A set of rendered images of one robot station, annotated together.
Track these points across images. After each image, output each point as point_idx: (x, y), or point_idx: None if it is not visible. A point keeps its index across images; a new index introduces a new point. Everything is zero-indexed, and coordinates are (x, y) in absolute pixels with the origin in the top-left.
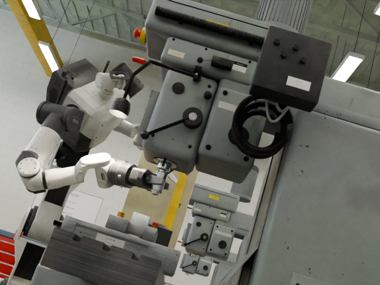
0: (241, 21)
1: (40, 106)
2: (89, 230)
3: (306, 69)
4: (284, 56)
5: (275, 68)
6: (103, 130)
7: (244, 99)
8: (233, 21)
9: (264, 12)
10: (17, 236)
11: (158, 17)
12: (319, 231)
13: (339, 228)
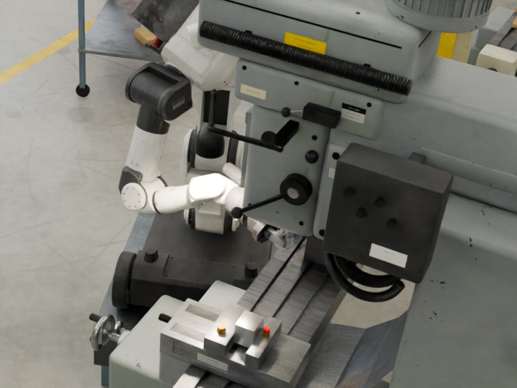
0: (345, 34)
1: (128, 89)
2: (188, 349)
3: (400, 235)
4: (360, 218)
5: (351, 230)
6: (235, 71)
7: None
8: (331, 34)
9: None
10: (184, 173)
11: None
12: (459, 385)
13: (488, 386)
